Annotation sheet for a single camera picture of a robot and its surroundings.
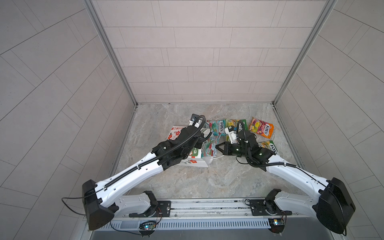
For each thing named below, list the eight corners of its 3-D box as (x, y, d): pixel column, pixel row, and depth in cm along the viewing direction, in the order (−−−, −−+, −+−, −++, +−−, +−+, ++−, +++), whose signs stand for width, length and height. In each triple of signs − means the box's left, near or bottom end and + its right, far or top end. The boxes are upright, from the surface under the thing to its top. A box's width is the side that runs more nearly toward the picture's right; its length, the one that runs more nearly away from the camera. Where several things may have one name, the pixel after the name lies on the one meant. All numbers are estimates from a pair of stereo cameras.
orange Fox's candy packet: (247, 130, 103) (248, 127, 100) (251, 120, 109) (252, 117, 106) (270, 138, 99) (272, 136, 96) (272, 127, 104) (274, 124, 102)
